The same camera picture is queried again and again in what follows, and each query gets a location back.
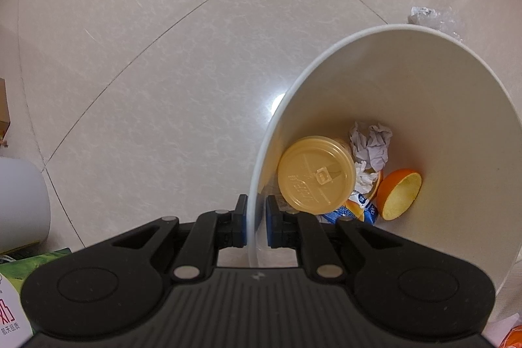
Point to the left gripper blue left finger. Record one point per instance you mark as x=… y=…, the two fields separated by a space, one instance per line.
x=202 y=240

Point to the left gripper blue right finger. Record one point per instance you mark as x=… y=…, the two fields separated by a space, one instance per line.
x=303 y=233

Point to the yellow instant noodle cup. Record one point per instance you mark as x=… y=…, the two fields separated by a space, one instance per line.
x=316 y=174

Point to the blue milk carton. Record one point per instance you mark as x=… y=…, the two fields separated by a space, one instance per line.
x=340 y=212

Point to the grey paper ball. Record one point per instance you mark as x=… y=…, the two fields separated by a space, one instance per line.
x=370 y=144

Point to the white round trash bin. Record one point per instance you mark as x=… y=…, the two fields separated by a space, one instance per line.
x=452 y=121

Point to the white cylindrical container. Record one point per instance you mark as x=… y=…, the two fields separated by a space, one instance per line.
x=25 y=210

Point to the green printed box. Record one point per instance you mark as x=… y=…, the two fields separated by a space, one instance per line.
x=15 y=327

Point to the clear crumpled plastic bag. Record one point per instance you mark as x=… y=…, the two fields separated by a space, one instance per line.
x=442 y=20

